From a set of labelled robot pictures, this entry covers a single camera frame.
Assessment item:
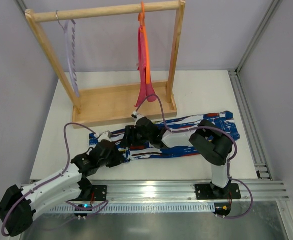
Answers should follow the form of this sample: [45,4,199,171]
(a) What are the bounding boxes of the blue white red patterned trousers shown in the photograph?
[88,110,241,165]

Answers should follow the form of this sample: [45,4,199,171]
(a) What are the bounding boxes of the lilac plastic hanger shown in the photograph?
[55,10,80,97]

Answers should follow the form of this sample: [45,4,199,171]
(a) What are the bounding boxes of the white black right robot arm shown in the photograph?
[120,117,236,199]

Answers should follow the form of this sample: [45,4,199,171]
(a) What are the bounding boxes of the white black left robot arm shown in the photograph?
[0,140,126,237]

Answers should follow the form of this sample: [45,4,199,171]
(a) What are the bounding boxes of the pink cloth on hanger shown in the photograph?
[135,25,157,107]

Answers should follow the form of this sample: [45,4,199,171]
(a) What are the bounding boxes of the orange plastic hanger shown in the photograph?
[138,1,152,85]

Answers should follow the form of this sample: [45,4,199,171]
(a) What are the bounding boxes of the wooden clothes rack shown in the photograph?
[25,0,186,128]

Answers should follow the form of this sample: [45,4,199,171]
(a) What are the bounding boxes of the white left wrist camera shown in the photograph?
[94,131,112,142]

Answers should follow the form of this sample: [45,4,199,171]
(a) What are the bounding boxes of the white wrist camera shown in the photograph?
[131,111,145,125]
[94,131,112,142]

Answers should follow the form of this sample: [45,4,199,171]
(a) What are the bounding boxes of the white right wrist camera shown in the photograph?
[131,111,145,125]

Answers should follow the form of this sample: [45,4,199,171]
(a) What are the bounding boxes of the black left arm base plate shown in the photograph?
[85,185,108,202]

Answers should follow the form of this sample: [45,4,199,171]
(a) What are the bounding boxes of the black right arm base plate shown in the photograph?
[194,182,242,200]

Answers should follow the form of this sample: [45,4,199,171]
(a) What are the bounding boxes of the slotted grey cable duct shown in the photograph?
[48,202,215,215]

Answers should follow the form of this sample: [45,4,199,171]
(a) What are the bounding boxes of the aluminium frame rail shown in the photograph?
[227,0,285,181]

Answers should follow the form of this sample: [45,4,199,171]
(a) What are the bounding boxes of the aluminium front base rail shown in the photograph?
[90,179,289,203]

